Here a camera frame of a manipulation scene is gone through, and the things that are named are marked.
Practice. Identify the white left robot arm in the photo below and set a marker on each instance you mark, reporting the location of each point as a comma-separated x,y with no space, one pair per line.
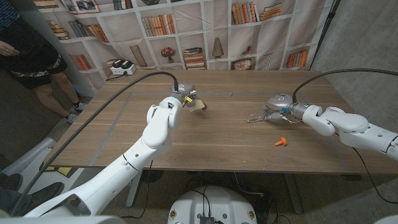
130,165

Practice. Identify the yellow sponge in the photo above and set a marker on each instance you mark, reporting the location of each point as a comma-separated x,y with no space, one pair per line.
196,107

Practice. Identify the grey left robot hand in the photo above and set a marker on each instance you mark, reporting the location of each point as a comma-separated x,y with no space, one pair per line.
183,91

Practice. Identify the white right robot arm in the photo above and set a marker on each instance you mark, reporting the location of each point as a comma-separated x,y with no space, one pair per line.
351,124

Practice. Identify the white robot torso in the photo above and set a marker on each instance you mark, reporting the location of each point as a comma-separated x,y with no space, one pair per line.
214,202

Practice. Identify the person in black clothes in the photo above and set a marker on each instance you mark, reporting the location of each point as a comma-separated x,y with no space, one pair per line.
25,53

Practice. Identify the metal table leg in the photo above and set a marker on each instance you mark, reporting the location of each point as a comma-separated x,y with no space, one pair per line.
293,194
133,194

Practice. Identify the orange foam earplug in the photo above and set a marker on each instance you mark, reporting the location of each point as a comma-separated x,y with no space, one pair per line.
281,142

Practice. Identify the black backdrop stand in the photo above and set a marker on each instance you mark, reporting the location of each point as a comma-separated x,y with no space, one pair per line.
325,31

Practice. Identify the small black electronics box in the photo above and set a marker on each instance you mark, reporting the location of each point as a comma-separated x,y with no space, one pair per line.
206,220

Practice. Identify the printed bookshelf backdrop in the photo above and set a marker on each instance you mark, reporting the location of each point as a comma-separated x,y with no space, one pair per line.
199,40

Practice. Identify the white power strip black plugs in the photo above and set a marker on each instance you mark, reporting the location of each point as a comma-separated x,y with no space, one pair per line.
123,68

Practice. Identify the person in jeans dark shoes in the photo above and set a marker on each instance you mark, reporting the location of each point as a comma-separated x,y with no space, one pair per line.
46,193

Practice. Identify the white foam tube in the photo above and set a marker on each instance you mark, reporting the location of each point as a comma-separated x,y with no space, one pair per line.
31,154

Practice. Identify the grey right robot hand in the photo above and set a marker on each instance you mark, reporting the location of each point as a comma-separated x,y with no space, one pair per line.
280,102

